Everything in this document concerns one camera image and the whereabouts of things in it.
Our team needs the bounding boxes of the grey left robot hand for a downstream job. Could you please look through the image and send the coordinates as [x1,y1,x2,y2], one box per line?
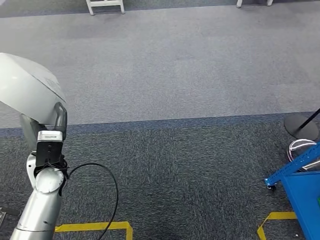
[19,101,68,152]

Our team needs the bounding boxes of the white curved plastic part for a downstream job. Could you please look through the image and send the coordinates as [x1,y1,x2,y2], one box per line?
[0,52,67,127]

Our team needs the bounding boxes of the blue metal shelf rack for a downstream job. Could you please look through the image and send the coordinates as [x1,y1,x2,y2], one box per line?
[264,141,320,240]

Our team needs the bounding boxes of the white table legs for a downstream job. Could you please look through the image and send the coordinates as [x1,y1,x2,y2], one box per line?
[235,0,274,9]
[85,0,125,16]

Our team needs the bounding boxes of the yellow floor tape square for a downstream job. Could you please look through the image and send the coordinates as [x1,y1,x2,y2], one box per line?
[257,211,297,240]

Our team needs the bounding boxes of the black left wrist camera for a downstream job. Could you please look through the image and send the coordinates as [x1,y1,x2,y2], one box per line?
[35,130,63,168]

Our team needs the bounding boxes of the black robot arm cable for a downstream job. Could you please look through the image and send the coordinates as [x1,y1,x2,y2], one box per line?
[58,162,119,240]

